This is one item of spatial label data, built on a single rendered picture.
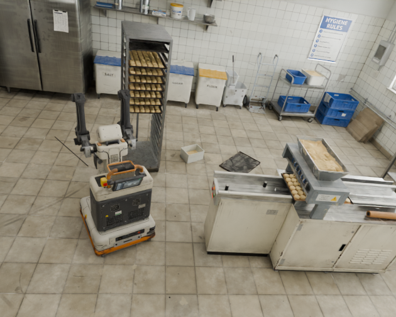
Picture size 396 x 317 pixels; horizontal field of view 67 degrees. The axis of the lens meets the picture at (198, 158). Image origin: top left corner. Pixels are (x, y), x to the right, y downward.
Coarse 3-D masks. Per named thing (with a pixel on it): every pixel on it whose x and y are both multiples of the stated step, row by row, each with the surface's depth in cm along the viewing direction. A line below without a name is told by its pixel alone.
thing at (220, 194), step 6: (222, 192) 266; (228, 192) 267; (234, 192) 268; (240, 192) 270; (246, 192) 271; (234, 198) 271; (240, 198) 272; (246, 198) 272; (252, 198) 273; (258, 198) 273; (264, 198) 274; (270, 198) 274; (276, 198) 275; (282, 198) 275; (288, 198) 276; (360, 204) 288; (366, 204) 289; (372, 204) 289; (378, 204) 290; (384, 204) 290; (390, 204) 291
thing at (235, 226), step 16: (256, 192) 283; (272, 192) 287; (208, 208) 321; (224, 208) 276; (240, 208) 278; (256, 208) 279; (272, 208) 281; (288, 208) 282; (208, 224) 312; (224, 224) 289; (240, 224) 290; (256, 224) 292; (272, 224) 294; (208, 240) 305; (224, 240) 303; (240, 240) 305; (256, 240) 306; (272, 240) 308; (256, 256) 327
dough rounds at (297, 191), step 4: (284, 176) 300; (288, 176) 299; (292, 176) 300; (288, 180) 294; (292, 180) 295; (296, 180) 296; (288, 184) 291; (292, 184) 289; (296, 184) 290; (292, 188) 284; (296, 188) 286; (300, 188) 286; (292, 192) 280; (296, 192) 279; (300, 192) 280; (304, 192) 281; (296, 196) 275; (300, 196) 276; (304, 196) 277; (296, 200) 273; (300, 200) 274; (304, 200) 275; (348, 200) 283
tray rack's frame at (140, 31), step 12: (132, 24) 340; (144, 24) 349; (132, 36) 300; (144, 36) 303; (156, 36) 311; (168, 36) 319; (144, 144) 445; (132, 156) 415; (144, 156) 420; (156, 168) 414
